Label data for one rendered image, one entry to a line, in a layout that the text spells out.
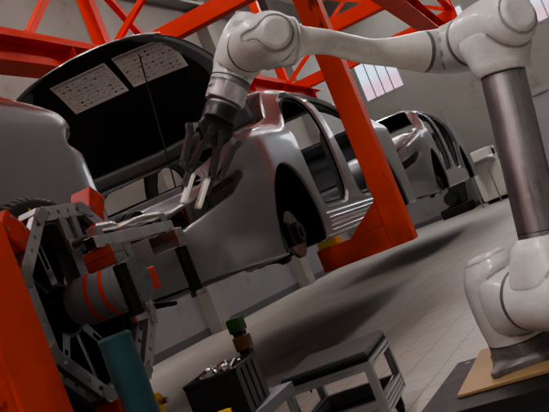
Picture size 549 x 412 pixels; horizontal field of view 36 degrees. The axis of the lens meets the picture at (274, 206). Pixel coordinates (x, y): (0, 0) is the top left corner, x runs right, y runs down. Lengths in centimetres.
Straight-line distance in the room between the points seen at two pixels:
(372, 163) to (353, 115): 36
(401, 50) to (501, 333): 71
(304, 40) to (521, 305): 75
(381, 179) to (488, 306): 377
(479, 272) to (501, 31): 56
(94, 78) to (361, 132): 183
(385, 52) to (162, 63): 376
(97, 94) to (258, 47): 424
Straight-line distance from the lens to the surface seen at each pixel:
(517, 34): 192
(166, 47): 556
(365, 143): 577
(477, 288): 206
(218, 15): 871
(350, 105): 580
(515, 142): 193
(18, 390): 185
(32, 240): 220
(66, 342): 235
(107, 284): 223
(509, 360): 210
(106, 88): 584
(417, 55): 205
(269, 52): 169
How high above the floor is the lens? 78
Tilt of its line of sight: 3 degrees up
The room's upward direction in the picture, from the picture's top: 22 degrees counter-clockwise
